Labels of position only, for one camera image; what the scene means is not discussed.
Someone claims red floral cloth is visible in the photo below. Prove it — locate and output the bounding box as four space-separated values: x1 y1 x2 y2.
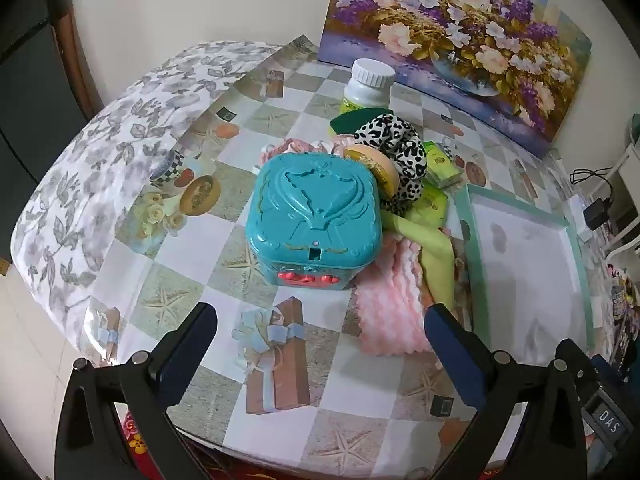
117 405 281 480

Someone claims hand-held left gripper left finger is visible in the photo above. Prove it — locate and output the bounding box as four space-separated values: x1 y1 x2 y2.
55 302 219 480

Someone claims green and yellow sponge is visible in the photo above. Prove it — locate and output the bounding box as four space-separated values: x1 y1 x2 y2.
329 111 373 137

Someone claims pink fluffy cloth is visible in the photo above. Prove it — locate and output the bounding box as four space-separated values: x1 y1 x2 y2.
354 237 437 357

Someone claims leopard print scrunchie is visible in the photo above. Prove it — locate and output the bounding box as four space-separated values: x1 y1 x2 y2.
352 114 428 211

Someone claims white box with teal rim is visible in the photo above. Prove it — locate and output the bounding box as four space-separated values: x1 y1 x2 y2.
452 182 598 352

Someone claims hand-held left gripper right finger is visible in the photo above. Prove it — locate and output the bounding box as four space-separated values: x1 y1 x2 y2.
424 303 601 480

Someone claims brown wooden door frame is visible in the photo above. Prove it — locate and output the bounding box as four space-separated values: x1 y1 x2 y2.
45 0 103 121

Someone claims teal plastic toy box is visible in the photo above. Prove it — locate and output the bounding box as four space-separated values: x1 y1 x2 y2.
245 151 385 292

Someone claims white chair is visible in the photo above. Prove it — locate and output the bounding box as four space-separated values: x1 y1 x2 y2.
606 139 640 257

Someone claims floral painting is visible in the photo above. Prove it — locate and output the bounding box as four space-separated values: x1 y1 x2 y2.
318 0 593 158

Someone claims black cable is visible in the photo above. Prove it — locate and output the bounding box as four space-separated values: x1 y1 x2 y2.
570 166 614 202

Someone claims black charger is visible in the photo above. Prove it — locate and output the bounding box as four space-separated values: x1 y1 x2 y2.
585 199 609 231

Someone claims checkered printed tablecloth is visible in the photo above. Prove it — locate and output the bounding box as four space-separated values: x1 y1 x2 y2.
90 35 608 480

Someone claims white power strip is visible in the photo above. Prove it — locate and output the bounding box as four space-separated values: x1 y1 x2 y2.
567 195 594 242

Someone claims white bottle with green label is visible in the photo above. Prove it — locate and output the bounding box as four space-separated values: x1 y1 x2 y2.
339 58 396 116

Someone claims grey floral tablecloth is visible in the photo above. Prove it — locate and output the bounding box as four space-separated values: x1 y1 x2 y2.
10 39 286 361

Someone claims pink floral scrunchie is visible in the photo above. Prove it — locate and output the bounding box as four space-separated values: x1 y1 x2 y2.
260 135 353 167

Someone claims green cloth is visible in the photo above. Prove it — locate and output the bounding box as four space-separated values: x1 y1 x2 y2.
382 209 458 313

